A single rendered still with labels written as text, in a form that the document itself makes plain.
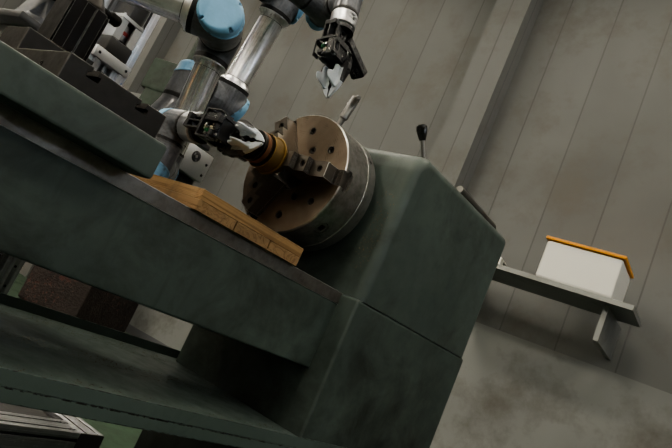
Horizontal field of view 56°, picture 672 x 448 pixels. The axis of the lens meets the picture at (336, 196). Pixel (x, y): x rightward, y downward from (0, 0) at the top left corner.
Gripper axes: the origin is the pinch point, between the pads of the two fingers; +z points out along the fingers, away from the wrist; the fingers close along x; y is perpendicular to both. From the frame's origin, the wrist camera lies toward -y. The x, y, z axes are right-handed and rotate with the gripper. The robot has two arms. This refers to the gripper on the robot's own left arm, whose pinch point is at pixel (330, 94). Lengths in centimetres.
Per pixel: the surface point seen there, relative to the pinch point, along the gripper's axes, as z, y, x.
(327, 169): 29.8, 12.5, 15.6
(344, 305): 55, -6, 14
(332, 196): 34.7, 8.9, 15.9
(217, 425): 86, 28, 18
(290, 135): 19.1, 11.8, 1.1
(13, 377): 86, 66, 18
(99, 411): 88, 51, 18
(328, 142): 20.5, 8.9, 11.0
